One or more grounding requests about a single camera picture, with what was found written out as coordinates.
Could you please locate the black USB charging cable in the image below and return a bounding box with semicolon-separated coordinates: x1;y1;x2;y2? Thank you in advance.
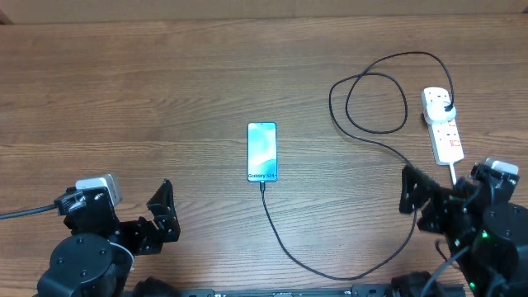
259;51;456;282

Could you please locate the blue Samsung Galaxy smartphone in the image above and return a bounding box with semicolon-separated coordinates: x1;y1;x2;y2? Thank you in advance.
247;122;278;182

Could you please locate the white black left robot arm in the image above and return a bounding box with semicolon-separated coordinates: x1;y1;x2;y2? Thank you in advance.
37;173;181;297

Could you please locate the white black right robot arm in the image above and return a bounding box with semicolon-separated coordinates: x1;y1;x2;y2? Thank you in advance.
399;158;527;296

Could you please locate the white USB charger plug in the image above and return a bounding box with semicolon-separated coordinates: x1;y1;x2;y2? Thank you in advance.
424;101;456;125

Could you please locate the white power strip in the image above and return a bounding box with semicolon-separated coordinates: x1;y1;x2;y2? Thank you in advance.
421;87;464;165

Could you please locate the black mounting rail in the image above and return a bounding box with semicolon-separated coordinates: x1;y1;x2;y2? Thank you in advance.
123;283;467;297

